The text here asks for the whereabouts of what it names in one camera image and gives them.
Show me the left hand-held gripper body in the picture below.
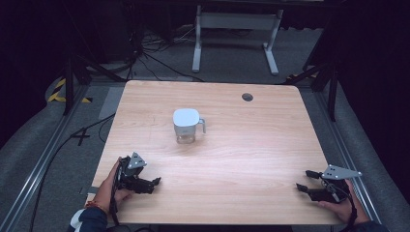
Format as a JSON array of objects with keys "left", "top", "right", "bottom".
[{"left": 115, "top": 151, "right": 156, "bottom": 195}]

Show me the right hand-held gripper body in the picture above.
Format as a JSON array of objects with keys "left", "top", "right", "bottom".
[{"left": 311, "top": 164, "right": 363, "bottom": 204}]

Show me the clear pitcher with white lid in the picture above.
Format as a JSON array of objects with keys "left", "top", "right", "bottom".
[{"left": 172, "top": 107, "right": 207, "bottom": 145}]

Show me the person's right hand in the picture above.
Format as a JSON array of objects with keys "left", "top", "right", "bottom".
[{"left": 317, "top": 179, "right": 370, "bottom": 225}]

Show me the person's left hand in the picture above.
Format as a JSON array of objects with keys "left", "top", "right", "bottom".
[{"left": 95, "top": 157, "right": 133, "bottom": 213}]

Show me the black metal stand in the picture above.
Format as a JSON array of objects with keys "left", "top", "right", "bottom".
[
  {"left": 62, "top": 47, "right": 128, "bottom": 116},
  {"left": 282, "top": 59, "right": 340, "bottom": 123}
]

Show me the yellow and black floor tape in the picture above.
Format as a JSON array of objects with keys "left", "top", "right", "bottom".
[{"left": 46, "top": 77, "right": 94, "bottom": 104}]

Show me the black strap of left gripper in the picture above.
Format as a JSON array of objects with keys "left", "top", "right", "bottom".
[{"left": 108, "top": 163, "right": 125, "bottom": 227}]

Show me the grey metal floor rail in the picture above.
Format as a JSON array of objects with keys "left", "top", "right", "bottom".
[
  {"left": 0, "top": 84, "right": 92, "bottom": 232},
  {"left": 313, "top": 90, "right": 383, "bottom": 224}
]

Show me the red bracelet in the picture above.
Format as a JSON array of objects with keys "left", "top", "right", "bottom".
[{"left": 84, "top": 200, "right": 107, "bottom": 214}]

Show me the black floor cable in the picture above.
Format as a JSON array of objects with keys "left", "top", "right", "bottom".
[{"left": 28, "top": 113, "right": 116, "bottom": 232}]

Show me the bundle of black cables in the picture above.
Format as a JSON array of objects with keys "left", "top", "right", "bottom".
[{"left": 127, "top": 23, "right": 206, "bottom": 83}]

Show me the grey metal desk frame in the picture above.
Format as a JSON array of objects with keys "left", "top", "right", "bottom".
[{"left": 191, "top": 4, "right": 285, "bottom": 77}]

